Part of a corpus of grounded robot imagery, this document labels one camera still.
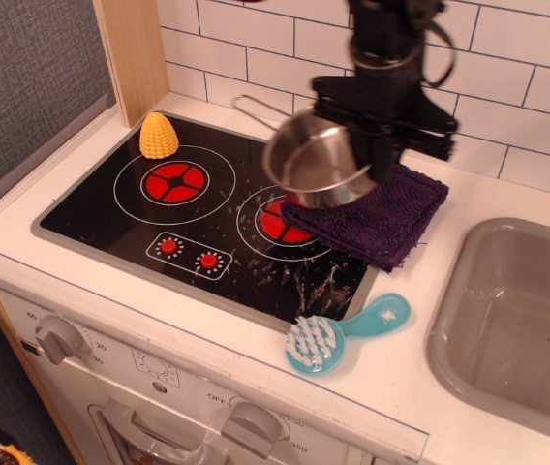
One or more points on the grey sink basin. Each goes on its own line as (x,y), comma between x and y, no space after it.
(490,342)

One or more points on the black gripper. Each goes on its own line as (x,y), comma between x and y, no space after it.
(385,111)

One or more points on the black toy stovetop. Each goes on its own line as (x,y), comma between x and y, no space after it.
(206,223)

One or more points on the grey timer knob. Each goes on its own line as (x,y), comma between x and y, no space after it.
(58,339)

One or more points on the purple cloth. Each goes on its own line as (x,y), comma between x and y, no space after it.
(380,228)

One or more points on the yellow toy corn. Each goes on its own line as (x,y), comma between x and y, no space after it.
(157,138)

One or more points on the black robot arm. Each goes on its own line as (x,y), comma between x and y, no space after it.
(391,31)

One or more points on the teal scrub brush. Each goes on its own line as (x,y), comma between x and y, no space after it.
(315,345)

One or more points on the wooden post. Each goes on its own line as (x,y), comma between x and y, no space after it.
(133,44)

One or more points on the stainless steel pot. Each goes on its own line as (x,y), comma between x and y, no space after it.
(311,158)

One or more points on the grey oven knob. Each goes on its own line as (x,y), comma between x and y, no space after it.
(252,428)

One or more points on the grey oven door handle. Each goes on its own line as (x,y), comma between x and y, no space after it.
(167,440)

